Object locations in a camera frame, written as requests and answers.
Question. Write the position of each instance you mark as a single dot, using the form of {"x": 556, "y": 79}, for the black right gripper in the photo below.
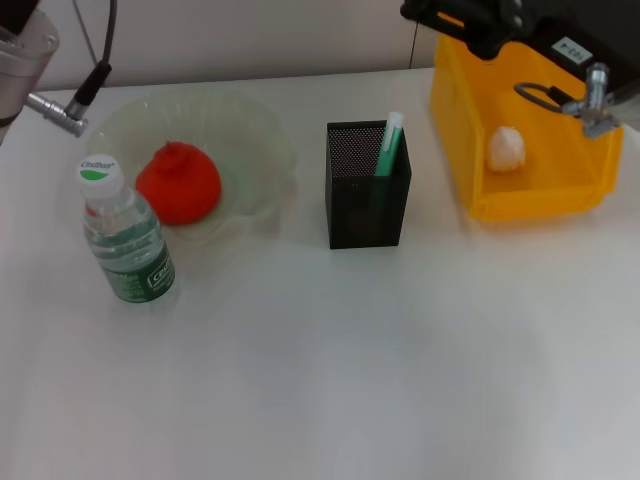
{"x": 590, "y": 35}

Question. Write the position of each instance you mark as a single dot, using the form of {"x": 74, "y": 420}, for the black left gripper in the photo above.
{"x": 15, "y": 12}

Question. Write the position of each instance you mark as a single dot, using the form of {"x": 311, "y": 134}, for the white paper ball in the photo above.
{"x": 506, "y": 149}

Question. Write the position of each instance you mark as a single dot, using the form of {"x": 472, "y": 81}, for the green pen white tip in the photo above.
{"x": 390, "y": 150}

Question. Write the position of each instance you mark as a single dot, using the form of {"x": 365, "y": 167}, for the red-orange fruit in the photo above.
{"x": 180, "y": 185}

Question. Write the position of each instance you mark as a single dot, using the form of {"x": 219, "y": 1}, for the clear water bottle green label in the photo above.
{"x": 130, "y": 240}

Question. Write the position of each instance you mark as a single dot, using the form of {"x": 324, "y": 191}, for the black mesh pen holder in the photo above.
{"x": 350, "y": 220}

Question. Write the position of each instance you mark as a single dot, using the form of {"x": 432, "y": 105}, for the yellow plastic bin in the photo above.
{"x": 500, "y": 85}

